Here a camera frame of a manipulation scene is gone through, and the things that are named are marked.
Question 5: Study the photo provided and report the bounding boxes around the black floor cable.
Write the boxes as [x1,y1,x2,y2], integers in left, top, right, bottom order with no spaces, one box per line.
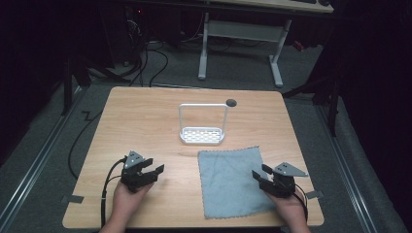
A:
[67,110,104,181]

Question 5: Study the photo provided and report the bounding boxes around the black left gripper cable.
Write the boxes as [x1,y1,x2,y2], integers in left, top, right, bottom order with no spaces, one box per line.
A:
[100,157,127,228]

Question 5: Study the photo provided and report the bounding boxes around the person's right hand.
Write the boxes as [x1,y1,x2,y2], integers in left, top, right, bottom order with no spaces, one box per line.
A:
[263,189,308,225]

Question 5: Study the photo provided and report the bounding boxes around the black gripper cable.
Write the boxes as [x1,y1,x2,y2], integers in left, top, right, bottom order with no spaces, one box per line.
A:
[292,182,309,222]
[100,157,127,228]

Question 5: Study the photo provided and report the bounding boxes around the white-legged desk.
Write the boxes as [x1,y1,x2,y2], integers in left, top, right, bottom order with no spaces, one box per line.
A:
[196,0,335,89]

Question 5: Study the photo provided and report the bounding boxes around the bundle of black cables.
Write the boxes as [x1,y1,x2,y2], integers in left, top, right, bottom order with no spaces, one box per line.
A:
[124,9,170,88]

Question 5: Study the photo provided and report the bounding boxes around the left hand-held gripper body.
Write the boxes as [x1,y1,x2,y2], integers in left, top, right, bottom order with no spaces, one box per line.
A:
[120,150,156,194]

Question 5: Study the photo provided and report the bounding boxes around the metal floor rail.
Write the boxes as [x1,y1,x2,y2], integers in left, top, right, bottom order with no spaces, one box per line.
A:
[315,105,379,233]
[0,86,84,229]

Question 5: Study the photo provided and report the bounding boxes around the white wire rack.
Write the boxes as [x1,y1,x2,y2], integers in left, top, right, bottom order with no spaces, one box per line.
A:
[178,102,229,146]

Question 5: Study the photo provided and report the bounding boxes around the grey tape piece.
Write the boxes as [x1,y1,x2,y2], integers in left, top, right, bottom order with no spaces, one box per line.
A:
[60,193,86,205]
[305,189,325,200]

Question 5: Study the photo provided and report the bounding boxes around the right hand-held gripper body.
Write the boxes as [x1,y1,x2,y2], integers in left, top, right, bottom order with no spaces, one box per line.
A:
[258,161,309,199]

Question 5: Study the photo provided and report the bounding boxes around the black metal stand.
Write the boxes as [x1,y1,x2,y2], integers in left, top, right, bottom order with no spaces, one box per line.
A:
[281,61,343,138]
[60,56,130,117]

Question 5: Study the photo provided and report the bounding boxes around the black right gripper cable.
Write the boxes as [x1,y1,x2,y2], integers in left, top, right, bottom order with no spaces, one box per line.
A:
[292,182,309,222]

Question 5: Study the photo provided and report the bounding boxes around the grey-blue cloth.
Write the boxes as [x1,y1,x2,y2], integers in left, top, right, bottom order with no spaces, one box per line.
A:
[196,146,277,220]

